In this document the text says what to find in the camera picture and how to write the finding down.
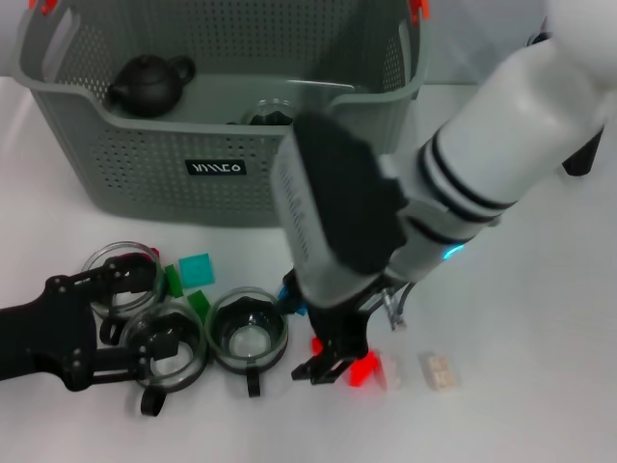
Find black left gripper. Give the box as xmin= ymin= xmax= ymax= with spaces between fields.
xmin=0 ymin=253 xmax=183 ymax=393

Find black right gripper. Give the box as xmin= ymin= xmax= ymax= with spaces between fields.
xmin=281 ymin=269 xmax=383 ymax=387

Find green toy brick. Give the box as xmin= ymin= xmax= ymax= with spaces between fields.
xmin=161 ymin=263 xmax=187 ymax=298
xmin=186 ymin=290 xmax=213 ymax=322

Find grey perforated storage bin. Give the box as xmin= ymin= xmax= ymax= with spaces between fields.
xmin=13 ymin=0 xmax=433 ymax=228

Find large red slope brick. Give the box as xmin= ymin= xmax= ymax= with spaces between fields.
xmin=347 ymin=350 xmax=382 ymax=389

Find cyan square brick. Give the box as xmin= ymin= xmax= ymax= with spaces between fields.
xmin=177 ymin=253 xmax=217 ymax=289

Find white translucent brick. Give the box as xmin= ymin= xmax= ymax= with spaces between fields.
xmin=378 ymin=351 xmax=406 ymax=390

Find beige studded brick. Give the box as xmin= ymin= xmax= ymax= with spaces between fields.
xmin=417 ymin=351 xmax=459 ymax=390

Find black clay teapot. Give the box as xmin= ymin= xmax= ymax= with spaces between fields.
xmin=105 ymin=54 xmax=198 ymax=119

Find right gripper cable connector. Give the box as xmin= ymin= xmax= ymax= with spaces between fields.
xmin=383 ymin=284 xmax=411 ymax=334

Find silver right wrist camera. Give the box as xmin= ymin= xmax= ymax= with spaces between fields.
xmin=269 ymin=110 xmax=411 ymax=308

